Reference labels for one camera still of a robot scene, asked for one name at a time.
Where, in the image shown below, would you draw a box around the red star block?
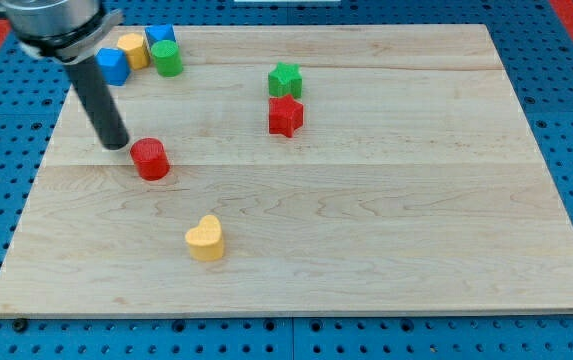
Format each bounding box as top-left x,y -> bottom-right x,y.
268,94 -> 304,138

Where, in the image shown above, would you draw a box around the wooden board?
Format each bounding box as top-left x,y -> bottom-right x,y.
0,24 -> 573,319

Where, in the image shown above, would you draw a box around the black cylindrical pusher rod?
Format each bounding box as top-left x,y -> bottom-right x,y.
64,57 -> 130,150

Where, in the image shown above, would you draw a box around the green star block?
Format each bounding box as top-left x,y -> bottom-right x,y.
268,62 -> 303,99

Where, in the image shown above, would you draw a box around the red cylinder block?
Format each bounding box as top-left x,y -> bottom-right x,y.
130,138 -> 170,181

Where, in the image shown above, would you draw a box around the blue cube block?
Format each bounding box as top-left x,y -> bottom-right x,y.
144,24 -> 176,47

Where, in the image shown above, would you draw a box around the green cylinder block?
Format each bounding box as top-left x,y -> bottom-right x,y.
151,40 -> 183,77

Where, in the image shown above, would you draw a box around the blue pentagon block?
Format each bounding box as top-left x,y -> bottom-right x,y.
96,48 -> 130,86

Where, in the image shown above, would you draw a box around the yellow heart block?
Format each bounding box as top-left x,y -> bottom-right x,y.
185,215 -> 225,261

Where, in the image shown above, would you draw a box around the yellow hexagon block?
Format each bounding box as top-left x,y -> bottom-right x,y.
117,33 -> 150,70

